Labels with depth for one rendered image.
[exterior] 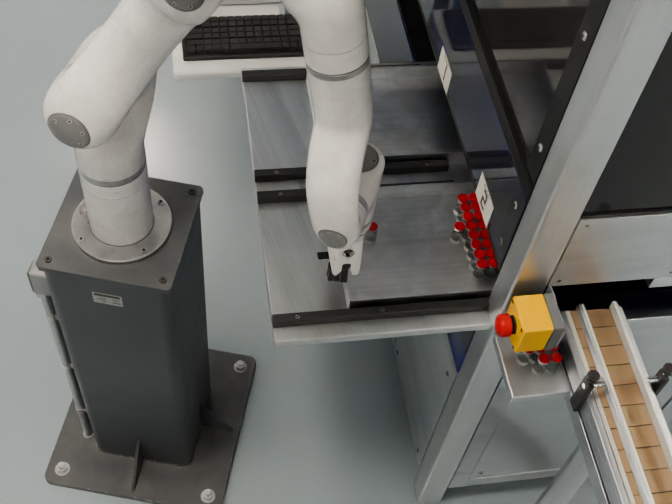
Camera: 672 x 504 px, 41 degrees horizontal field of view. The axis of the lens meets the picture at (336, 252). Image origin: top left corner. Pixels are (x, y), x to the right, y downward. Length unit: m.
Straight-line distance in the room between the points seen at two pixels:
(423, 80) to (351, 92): 0.81
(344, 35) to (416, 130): 0.78
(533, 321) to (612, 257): 0.17
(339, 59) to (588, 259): 0.58
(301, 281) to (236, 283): 1.06
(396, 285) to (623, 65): 0.68
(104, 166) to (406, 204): 0.60
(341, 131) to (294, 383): 1.36
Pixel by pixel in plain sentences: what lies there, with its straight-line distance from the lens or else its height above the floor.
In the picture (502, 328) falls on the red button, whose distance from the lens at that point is 1.55.
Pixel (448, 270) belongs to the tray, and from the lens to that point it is 1.74.
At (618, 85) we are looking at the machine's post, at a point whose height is 1.49.
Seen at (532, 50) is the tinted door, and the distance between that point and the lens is 1.48.
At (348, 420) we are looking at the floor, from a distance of 2.54.
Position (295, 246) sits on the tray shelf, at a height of 0.88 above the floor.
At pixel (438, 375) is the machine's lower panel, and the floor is 0.46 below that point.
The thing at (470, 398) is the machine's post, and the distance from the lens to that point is 1.93.
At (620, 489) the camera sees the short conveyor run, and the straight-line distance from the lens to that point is 1.56.
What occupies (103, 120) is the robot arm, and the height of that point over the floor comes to 1.25.
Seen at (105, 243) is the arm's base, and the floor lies 0.87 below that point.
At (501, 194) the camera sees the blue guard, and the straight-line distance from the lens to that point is 1.60.
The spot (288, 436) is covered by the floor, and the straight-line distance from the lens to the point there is 2.50.
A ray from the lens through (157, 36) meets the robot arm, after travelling 1.32.
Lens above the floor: 2.28
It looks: 54 degrees down
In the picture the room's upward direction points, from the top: 8 degrees clockwise
